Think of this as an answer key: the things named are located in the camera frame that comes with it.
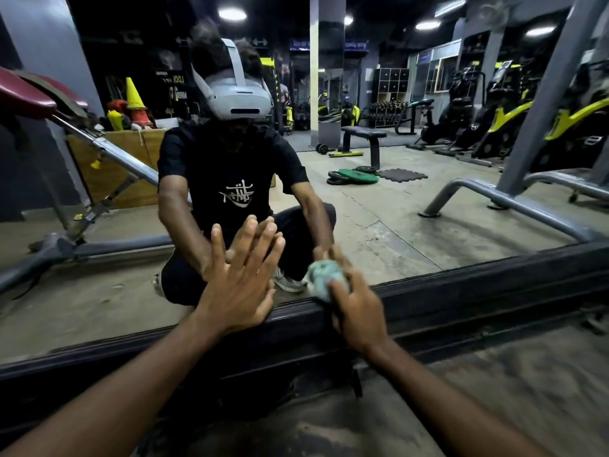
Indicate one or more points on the person's left hand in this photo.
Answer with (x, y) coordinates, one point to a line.
(238, 295)

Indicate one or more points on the person's right hand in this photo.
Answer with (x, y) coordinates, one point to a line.
(361, 318)

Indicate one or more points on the person's left little finger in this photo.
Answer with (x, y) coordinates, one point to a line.
(218, 249)

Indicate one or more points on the person's left middle finger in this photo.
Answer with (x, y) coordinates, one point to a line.
(261, 252)

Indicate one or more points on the person's right fingers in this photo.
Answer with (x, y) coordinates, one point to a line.
(340, 289)

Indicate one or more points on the pale green cleaning cloth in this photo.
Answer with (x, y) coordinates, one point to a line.
(321, 278)

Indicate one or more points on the person's left forearm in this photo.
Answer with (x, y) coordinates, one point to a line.
(109, 404)

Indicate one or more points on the person's right forearm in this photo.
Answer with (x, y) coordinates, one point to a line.
(452, 409)

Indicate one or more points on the black weight plate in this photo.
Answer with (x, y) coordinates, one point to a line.
(334, 178)
(366, 169)

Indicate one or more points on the green weight plate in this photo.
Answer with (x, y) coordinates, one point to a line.
(359, 176)

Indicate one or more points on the small black dumbbell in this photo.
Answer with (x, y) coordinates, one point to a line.
(322, 148)

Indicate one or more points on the black rubber floor mat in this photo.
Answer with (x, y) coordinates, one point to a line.
(402, 175)

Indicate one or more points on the red training cone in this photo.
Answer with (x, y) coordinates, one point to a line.
(141, 117)

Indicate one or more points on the black flat gym bench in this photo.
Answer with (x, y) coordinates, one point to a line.
(364, 133)

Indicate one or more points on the yellow training cone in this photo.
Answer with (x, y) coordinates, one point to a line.
(134, 96)

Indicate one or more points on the dumbbell rack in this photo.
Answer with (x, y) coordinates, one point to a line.
(388, 114)

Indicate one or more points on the grey yellow pillar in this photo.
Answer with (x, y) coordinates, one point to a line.
(327, 66)

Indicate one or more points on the black cardio machine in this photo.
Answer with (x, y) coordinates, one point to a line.
(449, 118)

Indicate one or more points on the black cubby shelf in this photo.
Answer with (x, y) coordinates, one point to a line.
(392, 85)

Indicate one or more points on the yellow black exercise bike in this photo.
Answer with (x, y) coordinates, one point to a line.
(571, 123)
(504, 121)

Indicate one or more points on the long ceiling light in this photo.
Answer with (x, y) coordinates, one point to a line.
(449, 7)

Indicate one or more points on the large wall mirror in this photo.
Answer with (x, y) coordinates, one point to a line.
(404, 218)

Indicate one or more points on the grey steel machine frame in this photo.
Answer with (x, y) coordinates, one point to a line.
(547, 95)

